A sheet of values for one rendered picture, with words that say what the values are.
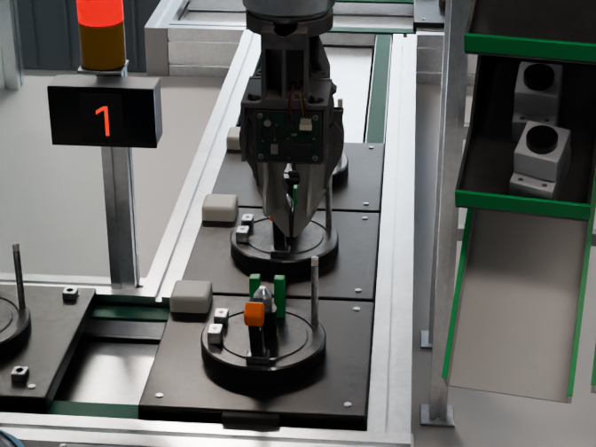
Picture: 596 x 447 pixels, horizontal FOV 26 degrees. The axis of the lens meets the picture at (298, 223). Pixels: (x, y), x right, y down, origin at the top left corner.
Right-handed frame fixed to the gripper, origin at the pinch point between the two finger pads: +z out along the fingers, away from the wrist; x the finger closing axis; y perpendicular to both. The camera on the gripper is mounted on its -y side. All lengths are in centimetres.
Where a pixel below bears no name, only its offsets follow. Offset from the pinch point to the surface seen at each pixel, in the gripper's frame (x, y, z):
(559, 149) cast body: 24.5, -12.0, -2.5
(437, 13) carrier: 15, -148, 27
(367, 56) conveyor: 2, -136, 32
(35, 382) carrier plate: -28.9, -10.7, 26.3
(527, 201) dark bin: 21.8, -11.2, 2.7
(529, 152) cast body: 21.6, -11.7, -2.2
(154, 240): -27, -66, 37
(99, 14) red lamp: -23.6, -29.3, -9.1
